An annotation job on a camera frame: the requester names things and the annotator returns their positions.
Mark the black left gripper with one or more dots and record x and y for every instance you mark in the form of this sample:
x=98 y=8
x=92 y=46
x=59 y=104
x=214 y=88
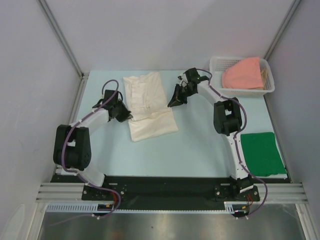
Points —
x=126 y=115

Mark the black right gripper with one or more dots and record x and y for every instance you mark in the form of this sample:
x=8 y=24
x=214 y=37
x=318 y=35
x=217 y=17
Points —
x=180 y=92

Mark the cream white t shirt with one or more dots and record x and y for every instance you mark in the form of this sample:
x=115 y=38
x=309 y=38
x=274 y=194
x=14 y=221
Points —
x=146 y=99

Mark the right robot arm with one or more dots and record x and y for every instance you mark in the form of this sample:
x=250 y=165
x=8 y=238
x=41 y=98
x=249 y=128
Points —
x=227 y=122

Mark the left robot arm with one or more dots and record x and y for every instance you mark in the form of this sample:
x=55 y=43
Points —
x=72 y=147

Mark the white plastic basket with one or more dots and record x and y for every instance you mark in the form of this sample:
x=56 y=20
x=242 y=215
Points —
x=218 y=65

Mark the pink t shirt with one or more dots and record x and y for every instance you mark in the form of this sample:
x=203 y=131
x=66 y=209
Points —
x=246 y=74

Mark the beige t shirt in basket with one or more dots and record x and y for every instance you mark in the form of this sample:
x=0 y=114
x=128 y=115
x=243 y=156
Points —
x=264 y=75

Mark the green folded t shirt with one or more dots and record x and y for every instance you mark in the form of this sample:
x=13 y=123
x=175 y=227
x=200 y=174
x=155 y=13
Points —
x=261 y=154

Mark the left aluminium corner post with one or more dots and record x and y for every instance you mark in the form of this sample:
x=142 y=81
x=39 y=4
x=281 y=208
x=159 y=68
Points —
x=60 y=36

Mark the aluminium corner post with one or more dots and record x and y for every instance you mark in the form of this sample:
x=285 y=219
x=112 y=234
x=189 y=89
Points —
x=60 y=36
x=289 y=16

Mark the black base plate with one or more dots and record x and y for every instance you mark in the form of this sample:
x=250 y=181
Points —
x=225 y=188

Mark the white slotted cable duct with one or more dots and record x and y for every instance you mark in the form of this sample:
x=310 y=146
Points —
x=79 y=207

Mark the right aluminium corner post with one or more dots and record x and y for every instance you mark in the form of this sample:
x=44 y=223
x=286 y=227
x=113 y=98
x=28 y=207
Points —
x=289 y=16

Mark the aluminium frame rail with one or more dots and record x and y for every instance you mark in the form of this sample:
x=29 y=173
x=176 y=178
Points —
x=62 y=192

